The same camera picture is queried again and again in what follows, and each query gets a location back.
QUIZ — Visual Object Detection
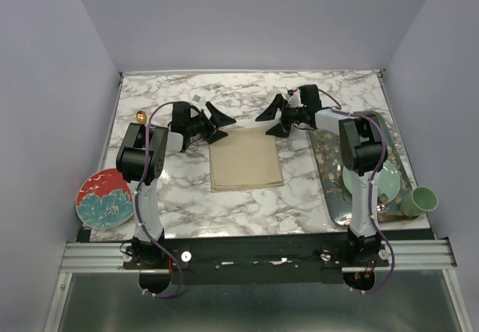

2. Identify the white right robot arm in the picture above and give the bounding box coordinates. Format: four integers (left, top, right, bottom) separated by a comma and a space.
255, 84, 388, 266

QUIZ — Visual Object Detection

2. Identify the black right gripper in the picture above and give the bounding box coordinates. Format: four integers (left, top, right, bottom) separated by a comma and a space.
256, 94, 307, 139

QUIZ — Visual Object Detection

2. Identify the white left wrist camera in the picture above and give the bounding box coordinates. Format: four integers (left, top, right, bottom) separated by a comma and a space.
192, 94, 204, 105

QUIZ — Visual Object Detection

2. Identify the beige linen napkin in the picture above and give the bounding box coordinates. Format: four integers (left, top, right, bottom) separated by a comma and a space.
210, 128, 284, 192

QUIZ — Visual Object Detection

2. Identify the aluminium frame rail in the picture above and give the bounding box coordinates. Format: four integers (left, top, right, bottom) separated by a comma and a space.
60, 240, 457, 274

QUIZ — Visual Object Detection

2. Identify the floral teal serving tray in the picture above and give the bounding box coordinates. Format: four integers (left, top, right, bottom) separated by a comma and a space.
309, 113, 415, 227

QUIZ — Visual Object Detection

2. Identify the mint green cup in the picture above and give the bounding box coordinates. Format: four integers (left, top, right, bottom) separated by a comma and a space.
399, 186, 439, 217

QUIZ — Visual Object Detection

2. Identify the mint green plate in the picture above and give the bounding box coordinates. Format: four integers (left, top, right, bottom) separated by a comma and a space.
342, 159, 401, 204

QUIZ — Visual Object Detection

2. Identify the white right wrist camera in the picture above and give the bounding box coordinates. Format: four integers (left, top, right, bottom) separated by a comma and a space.
287, 88, 301, 108

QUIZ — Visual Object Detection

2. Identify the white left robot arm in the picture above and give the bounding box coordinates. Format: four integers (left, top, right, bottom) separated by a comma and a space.
116, 101, 237, 268

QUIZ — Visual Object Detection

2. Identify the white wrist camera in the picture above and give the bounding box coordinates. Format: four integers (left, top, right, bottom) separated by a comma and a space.
192, 94, 204, 105
287, 88, 301, 108

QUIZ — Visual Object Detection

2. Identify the red and blue round plate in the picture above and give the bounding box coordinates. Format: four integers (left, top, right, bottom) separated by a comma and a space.
76, 168, 134, 230

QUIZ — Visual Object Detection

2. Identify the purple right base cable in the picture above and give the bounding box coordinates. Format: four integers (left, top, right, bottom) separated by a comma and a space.
350, 230, 397, 296

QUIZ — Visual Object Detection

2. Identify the gold spoon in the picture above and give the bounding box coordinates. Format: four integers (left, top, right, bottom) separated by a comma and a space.
135, 111, 147, 124

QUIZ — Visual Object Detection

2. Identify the silver spoon on tray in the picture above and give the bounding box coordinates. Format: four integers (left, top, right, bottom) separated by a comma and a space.
377, 204, 388, 213

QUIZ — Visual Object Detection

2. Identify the black mounting base plate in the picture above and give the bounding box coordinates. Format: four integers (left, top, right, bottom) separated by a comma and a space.
120, 233, 389, 292

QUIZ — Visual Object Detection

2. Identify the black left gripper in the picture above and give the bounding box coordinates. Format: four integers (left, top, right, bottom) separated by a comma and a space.
186, 102, 234, 144

